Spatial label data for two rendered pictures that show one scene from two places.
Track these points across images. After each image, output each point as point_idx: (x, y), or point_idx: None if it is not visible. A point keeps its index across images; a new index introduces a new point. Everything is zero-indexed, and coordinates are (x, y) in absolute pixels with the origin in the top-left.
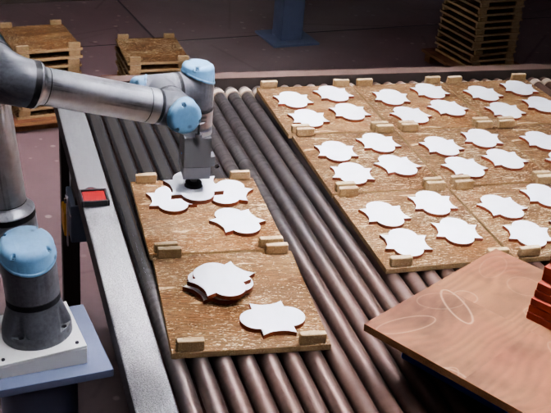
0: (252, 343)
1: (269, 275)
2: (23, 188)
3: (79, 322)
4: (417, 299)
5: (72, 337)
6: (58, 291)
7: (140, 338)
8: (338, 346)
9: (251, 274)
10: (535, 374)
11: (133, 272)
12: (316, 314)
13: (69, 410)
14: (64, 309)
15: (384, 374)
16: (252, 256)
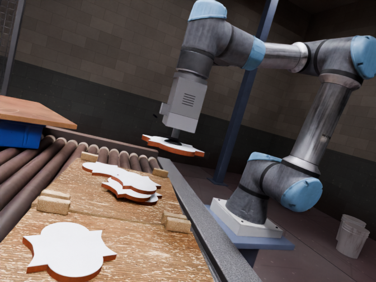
0: (123, 169)
1: (83, 190)
2: (295, 145)
3: (225, 229)
4: (28, 116)
5: (222, 203)
6: (240, 181)
7: (185, 193)
8: (69, 161)
9: (106, 182)
10: (19, 103)
11: (201, 232)
12: (70, 166)
13: None
14: (234, 193)
15: (53, 154)
16: (84, 207)
